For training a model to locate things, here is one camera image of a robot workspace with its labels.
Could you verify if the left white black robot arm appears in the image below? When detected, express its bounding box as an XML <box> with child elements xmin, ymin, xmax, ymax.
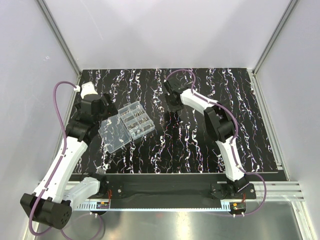
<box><xmin>20</xmin><ymin>81</ymin><xmax>118</xmax><ymax>236</ymax></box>

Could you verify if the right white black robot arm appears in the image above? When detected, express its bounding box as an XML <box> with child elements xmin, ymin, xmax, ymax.
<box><xmin>164</xmin><ymin>79</ymin><xmax>249</xmax><ymax>197</ymax></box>

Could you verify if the clear plastic compartment box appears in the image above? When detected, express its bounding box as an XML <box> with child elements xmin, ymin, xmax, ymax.
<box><xmin>98</xmin><ymin>101</ymin><xmax>155</xmax><ymax>154</ymax></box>

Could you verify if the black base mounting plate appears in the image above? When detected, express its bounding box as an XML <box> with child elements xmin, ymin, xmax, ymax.
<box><xmin>77</xmin><ymin>172</ymin><xmax>256</xmax><ymax>201</ymax></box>

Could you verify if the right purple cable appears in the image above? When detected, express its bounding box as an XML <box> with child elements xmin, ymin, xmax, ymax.
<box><xmin>166</xmin><ymin>69</ymin><xmax>268</xmax><ymax>217</ymax></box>

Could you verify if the purple cable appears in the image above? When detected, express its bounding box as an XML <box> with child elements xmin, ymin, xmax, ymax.
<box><xmin>166</xmin><ymin>69</ymin><xmax>268</xmax><ymax>217</ymax></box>
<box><xmin>28</xmin><ymin>81</ymin><xmax>106</xmax><ymax>240</ymax></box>

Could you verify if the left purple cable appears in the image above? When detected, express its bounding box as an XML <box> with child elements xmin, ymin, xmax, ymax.
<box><xmin>28</xmin><ymin>81</ymin><xmax>106</xmax><ymax>240</ymax></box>

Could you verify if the left aluminium frame post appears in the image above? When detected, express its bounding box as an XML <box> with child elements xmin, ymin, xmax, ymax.
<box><xmin>35</xmin><ymin>0</ymin><xmax>82</xmax><ymax>78</ymax></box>

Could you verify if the aluminium frame post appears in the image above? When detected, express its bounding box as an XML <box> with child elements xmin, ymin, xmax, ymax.
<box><xmin>252</xmin><ymin>0</ymin><xmax>300</xmax><ymax>76</ymax></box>
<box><xmin>35</xmin><ymin>0</ymin><xmax>82</xmax><ymax>78</ymax></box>

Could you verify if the right aluminium frame post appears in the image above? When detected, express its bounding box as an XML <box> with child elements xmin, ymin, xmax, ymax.
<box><xmin>252</xmin><ymin>0</ymin><xmax>300</xmax><ymax>76</ymax></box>

